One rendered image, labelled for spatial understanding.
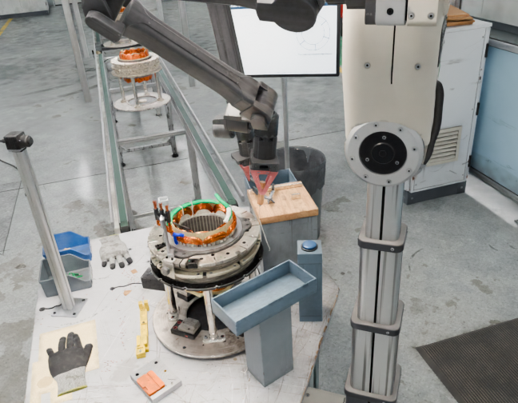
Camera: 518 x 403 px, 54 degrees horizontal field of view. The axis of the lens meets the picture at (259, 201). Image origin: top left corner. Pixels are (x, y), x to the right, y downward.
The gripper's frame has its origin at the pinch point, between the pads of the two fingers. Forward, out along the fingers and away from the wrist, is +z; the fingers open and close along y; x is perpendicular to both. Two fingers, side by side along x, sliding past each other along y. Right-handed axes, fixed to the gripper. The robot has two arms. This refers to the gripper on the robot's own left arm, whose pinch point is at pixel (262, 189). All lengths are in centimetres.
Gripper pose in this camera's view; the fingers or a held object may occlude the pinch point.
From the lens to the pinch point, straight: 128.4
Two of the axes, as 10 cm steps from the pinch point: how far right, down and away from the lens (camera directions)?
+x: 10.0, 0.4, 0.6
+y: 0.4, 4.3, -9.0
